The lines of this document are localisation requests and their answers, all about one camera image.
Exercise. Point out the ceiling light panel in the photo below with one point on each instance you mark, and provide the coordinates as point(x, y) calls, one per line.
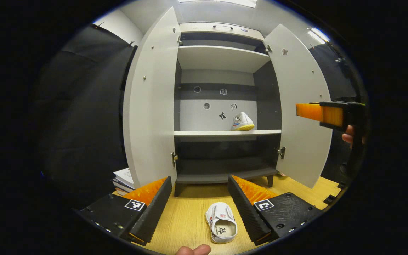
point(218, 3)
point(318, 35)

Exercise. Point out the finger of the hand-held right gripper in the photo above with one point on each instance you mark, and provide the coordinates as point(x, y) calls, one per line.
point(335, 115)

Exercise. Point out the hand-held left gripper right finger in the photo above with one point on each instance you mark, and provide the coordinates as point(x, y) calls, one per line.
point(244, 209)

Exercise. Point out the grey shoe cabinet door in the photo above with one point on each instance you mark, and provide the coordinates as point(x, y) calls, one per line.
point(303, 156)
point(151, 106)

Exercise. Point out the black backdrop cloth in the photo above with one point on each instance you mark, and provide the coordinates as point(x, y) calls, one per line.
point(335, 78)
point(80, 124)

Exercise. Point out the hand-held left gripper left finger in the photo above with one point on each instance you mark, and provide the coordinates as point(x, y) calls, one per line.
point(154, 209)

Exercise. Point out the white shoe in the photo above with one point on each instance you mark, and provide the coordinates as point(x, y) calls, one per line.
point(243, 122)
point(221, 219)

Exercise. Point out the stack of books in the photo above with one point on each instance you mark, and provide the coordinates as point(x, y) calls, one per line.
point(124, 177)

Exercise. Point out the grey shoe cabinet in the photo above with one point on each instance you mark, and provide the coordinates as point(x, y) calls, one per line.
point(221, 58)

